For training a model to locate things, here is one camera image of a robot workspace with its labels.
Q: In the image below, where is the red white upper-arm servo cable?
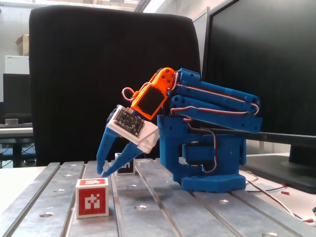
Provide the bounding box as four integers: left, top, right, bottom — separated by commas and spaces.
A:
169, 105, 260, 117

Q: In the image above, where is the red cube with white marker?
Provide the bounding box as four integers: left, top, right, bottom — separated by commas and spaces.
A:
75, 177, 110, 219

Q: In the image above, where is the aluminium slotted base plate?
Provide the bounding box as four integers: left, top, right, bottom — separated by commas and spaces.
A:
0, 158, 309, 237

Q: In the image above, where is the thin multicoloured wire bundle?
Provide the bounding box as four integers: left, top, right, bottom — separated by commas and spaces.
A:
239, 169, 259, 182

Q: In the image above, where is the black cube with white marker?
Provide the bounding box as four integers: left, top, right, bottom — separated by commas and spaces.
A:
115, 152, 136, 176

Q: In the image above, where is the small dark computer monitor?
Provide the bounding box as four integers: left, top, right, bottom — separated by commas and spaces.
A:
2, 73, 32, 117

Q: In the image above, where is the black Dell monitor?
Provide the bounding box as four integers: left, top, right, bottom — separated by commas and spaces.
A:
201, 0, 316, 195

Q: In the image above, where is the white camera mount with board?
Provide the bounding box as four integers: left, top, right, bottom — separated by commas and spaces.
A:
106, 105, 160, 154

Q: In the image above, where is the red white base servo cable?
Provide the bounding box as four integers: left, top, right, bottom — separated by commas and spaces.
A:
182, 116, 221, 175

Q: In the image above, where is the black red wire pair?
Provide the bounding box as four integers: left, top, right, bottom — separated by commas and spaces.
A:
246, 182, 288, 193

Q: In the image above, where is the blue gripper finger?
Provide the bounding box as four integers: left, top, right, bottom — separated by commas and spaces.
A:
95, 123, 122, 177
101, 140, 145, 178

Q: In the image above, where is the brown cardboard box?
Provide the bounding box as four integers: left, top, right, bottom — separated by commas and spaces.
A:
14, 34, 30, 56

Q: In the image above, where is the white cabinet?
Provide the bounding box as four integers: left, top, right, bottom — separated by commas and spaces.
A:
4, 55, 30, 75

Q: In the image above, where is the white office desk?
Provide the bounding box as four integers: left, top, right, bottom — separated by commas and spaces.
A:
0, 125, 35, 168

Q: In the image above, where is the long red white loose cable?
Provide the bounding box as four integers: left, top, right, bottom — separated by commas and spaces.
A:
245, 179, 316, 223

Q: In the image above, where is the red white wrist servo cable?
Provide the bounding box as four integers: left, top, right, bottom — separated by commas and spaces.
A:
121, 86, 136, 102

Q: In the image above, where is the red white forearm servo cable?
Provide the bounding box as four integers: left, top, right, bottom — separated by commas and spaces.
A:
174, 71, 261, 115

